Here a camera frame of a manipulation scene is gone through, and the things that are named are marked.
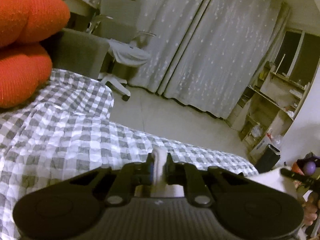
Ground black and white raglan shirt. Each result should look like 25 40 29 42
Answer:
151 146 298 198

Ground person right hand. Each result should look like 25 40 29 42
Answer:
302 192 319 226

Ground black floor bin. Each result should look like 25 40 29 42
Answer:
255 144 280 173

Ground white cardboard box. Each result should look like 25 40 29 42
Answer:
249 133 273 164

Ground grey checkered quilt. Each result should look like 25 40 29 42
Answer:
1 69 257 239

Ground wooden shelf unit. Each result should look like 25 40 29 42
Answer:
226 29 318 156

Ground dark grey sofa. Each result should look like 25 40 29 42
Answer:
52 29 110 79

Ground grey star curtain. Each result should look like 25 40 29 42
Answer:
129 0 291 119

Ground lower red puffy cushion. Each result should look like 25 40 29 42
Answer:
1 43 53 108

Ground red puffy cushion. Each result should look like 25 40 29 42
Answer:
1 43 53 108
1 0 70 47

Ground grey office chair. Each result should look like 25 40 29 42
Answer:
86 0 156 101

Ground white desk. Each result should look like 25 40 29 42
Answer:
65 0 98 31

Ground upper red puffy cushion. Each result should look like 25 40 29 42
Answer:
1 0 70 47

